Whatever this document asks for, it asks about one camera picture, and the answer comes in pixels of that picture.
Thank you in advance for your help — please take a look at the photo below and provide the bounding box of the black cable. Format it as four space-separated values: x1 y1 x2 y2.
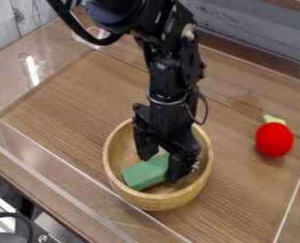
0 211 34 243

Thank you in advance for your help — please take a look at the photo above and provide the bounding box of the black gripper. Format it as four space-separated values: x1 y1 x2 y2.
133 98 201 182

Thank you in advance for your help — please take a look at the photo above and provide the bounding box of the black metal bracket with bolt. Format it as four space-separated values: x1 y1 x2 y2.
14 215 61 243

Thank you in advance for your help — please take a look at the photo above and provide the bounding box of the clear acrylic front wall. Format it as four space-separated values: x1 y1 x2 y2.
0 110 191 243

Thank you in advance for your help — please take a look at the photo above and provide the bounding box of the clear acrylic corner bracket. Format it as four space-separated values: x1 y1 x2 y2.
72 27 113 49

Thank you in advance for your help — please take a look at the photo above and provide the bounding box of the wooden bowl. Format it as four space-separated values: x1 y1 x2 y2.
104 119 213 212

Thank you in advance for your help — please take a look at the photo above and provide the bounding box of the green rectangular block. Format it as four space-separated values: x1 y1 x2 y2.
121 154 169 191

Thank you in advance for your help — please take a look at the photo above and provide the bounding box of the red plush strawberry toy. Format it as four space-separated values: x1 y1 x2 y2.
256 115 295 158

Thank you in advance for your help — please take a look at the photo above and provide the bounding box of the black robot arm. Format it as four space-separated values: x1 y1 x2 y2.
46 0 207 182

